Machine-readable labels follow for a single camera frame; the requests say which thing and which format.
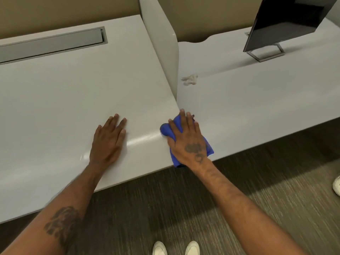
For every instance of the person's right hand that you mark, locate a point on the person's right hand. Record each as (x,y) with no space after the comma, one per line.
(188,146)

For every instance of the person's left hand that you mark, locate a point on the person's left hand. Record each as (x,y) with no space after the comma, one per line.
(106,146)

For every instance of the person's right middle finger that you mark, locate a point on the person's right middle finger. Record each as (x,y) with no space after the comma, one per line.
(190,123)

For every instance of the person's left little finger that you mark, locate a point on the person's left little finger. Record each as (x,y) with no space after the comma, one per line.
(99,130)

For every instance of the person's left thumb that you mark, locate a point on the person's left thumb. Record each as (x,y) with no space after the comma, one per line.
(121,136)

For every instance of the person's left middle finger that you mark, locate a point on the person's left middle finger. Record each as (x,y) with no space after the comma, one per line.
(114,121)

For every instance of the person's right thumb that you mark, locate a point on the person's right thumb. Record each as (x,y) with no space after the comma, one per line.
(174,128)

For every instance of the blue cleaning cloth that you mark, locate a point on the blue cleaning cloth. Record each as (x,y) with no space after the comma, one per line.
(166,130)

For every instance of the person's right forearm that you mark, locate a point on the person's right forearm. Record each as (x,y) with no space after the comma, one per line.
(239,207)

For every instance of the person's left forearm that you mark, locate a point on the person's left forearm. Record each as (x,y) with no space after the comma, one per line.
(63,209)

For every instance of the crumpled white tissue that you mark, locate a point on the crumpled white tissue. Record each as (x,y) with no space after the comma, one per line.
(190,80)

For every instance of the white desk divider panel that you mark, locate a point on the white desk divider panel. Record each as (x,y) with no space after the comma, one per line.
(159,37)

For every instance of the silver monitor stand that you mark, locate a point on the silver monitor stand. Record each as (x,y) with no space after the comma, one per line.
(257,57)

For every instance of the person's white left shoe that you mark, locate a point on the person's white left shoe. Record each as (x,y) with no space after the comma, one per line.
(159,249)

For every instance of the person's white shoe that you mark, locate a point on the person's white shoe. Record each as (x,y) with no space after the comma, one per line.
(159,249)
(192,249)
(337,185)

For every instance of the person's white right shoe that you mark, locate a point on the person's white right shoe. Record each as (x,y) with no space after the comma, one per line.
(192,249)

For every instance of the black flat monitor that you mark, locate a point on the black flat monitor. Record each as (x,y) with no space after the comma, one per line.
(281,18)

